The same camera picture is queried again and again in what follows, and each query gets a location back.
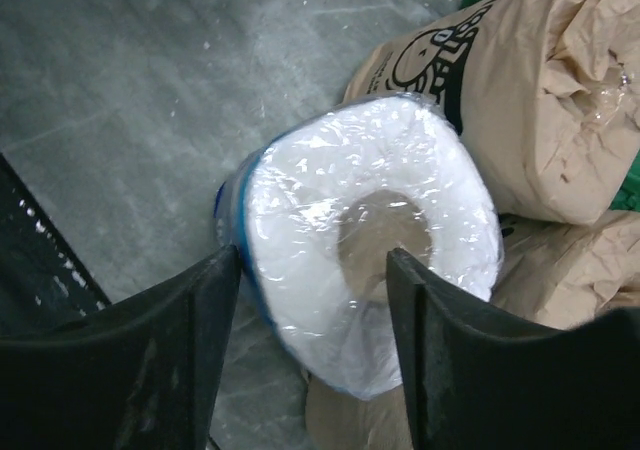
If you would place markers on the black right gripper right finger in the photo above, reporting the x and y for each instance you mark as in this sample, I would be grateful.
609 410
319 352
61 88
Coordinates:
477 377

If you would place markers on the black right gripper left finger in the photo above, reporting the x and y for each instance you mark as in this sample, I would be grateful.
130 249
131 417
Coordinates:
141 374

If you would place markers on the bare tan paper roll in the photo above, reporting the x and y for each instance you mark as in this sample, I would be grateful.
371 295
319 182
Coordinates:
337 421

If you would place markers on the plastic white blue roll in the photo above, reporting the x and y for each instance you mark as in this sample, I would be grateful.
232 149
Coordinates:
315 212

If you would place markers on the brown paper roll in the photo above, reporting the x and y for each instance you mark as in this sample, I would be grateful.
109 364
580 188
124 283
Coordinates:
544 94
562 275

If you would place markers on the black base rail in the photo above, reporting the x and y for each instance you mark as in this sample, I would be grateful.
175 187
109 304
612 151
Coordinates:
43 282

